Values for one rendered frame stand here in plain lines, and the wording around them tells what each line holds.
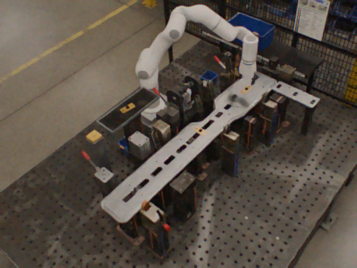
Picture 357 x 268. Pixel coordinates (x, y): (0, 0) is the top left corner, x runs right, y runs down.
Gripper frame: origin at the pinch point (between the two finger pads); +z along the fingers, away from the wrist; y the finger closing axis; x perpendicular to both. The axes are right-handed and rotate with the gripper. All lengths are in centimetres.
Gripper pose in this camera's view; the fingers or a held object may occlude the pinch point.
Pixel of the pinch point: (246, 80)
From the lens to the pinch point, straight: 261.9
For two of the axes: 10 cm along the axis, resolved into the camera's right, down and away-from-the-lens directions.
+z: 0.3, 7.0, 7.1
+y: 7.6, 4.5, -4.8
